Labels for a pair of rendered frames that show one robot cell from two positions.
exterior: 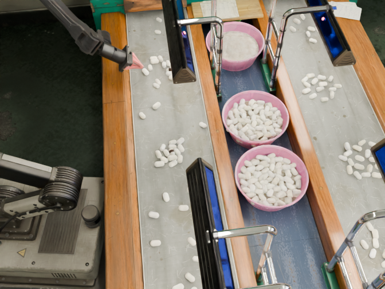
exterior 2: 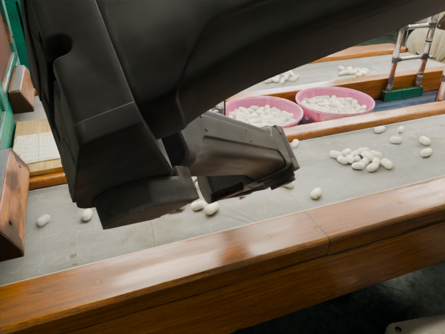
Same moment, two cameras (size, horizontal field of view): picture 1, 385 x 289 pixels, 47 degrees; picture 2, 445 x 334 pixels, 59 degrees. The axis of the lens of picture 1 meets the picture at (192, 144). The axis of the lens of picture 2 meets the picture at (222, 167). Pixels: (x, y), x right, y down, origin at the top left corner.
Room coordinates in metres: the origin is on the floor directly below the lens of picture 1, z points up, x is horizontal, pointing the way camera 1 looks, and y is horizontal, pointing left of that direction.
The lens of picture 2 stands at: (1.54, 0.87, 1.26)
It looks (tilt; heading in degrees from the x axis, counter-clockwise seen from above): 30 degrees down; 255
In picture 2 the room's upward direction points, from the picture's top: straight up
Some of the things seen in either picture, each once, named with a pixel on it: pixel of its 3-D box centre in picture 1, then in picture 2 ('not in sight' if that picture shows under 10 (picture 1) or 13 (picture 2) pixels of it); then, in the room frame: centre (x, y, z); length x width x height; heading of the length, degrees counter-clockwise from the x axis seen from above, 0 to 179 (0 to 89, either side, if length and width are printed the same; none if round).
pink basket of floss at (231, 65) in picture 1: (234, 48); not in sight; (1.55, -0.21, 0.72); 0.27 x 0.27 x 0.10
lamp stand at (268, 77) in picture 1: (292, 40); not in sight; (1.39, -0.43, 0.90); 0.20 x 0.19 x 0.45; 6
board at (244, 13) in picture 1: (227, 10); (43, 142); (1.76, -0.19, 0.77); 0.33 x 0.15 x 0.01; 96
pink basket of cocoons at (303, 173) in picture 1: (270, 181); (332, 111); (0.83, -0.28, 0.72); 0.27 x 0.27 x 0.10
